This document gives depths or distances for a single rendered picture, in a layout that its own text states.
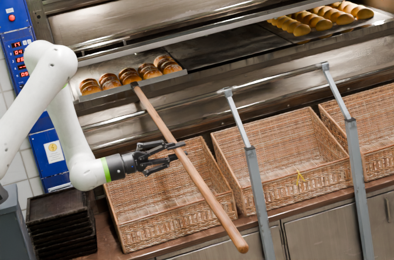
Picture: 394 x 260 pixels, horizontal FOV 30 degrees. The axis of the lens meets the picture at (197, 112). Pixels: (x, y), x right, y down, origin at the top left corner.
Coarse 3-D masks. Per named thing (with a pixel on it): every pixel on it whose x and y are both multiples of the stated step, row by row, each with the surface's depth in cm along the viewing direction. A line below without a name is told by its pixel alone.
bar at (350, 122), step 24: (288, 72) 340; (216, 96) 334; (336, 96) 336; (120, 120) 326; (240, 120) 329; (360, 168) 336; (360, 192) 340; (264, 216) 331; (360, 216) 344; (264, 240) 335
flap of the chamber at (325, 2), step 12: (324, 0) 358; (336, 0) 359; (276, 12) 354; (288, 12) 355; (228, 24) 350; (240, 24) 351; (180, 36) 346; (192, 36) 347; (144, 48) 343; (84, 60) 338; (96, 60) 339
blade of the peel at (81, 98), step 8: (176, 72) 365; (184, 72) 366; (144, 80) 363; (152, 80) 364; (160, 80) 365; (112, 88) 360; (120, 88) 361; (128, 88) 362; (80, 96) 366; (88, 96) 358; (96, 96) 359
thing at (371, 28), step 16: (336, 32) 386; (352, 32) 382; (368, 32) 384; (288, 48) 376; (304, 48) 378; (224, 64) 370; (240, 64) 372; (176, 80) 367; (192, 80) 369; (112, 96) 361; (128, 96) 363
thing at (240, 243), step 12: (144, 96) 336; (156, 120) 302; (168, 132) 285; (180, 156) 261; (192, 168) 248; (204, 192) 229; (216, 204) 219; (216, 216) 215; (228, 228) 205; (240, 240) 197; (240, 252) 195
